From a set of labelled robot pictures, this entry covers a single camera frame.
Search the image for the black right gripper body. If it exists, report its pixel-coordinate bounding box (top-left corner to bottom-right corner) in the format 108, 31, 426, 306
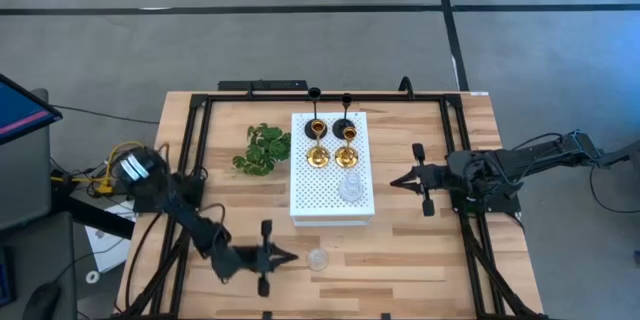
412, 143, 451, 218

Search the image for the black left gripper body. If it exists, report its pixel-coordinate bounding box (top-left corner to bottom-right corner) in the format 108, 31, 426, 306
232, 218, 275, 298

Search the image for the clear ribbed glass candle holder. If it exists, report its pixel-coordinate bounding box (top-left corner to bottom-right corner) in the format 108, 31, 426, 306
305, 247, 330, 272
336, 172, 365, 205

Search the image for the gold brass candlestick holder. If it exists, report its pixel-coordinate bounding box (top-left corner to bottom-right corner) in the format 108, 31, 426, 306
306, 118, 332, 169
334, 126, 360, 170

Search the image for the tall black candlestick holder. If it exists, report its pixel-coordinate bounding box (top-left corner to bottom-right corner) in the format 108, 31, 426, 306
331, 92, 357, 141
303, 86, 329, 141

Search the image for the white perforated metal shelf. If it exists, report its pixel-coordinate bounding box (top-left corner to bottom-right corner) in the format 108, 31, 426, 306
289, 111, 376, 228

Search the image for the green leafy plant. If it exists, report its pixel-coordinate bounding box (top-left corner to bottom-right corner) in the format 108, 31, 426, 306
232, 122, 293, 177

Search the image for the white cardboard box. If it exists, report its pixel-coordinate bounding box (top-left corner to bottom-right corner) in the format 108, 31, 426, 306
84, 199, 136, 274

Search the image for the black stand beam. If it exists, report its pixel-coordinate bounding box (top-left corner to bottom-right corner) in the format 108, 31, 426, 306
49, 169, 136, 239

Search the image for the black power strip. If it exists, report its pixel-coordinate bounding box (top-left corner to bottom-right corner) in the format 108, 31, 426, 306
218, 79, 310, 92

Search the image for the computer monitor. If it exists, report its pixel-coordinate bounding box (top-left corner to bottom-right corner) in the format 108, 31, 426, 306
0, 73, 64, 146

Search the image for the brown arm cable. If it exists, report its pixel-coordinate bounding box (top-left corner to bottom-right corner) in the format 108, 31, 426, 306
123, 212, 164, 311

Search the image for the black aluminium table frame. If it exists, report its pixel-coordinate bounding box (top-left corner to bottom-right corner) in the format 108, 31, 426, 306
107, 75, 551, 320

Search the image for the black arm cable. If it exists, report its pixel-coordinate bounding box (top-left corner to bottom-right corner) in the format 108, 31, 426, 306
588, 162, 640, 215

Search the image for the yellow cable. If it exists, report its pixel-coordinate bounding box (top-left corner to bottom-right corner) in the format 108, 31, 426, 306
49, 140, 146, 196

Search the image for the black floor cable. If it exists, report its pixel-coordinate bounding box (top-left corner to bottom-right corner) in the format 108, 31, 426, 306
52, 103, 160, 126

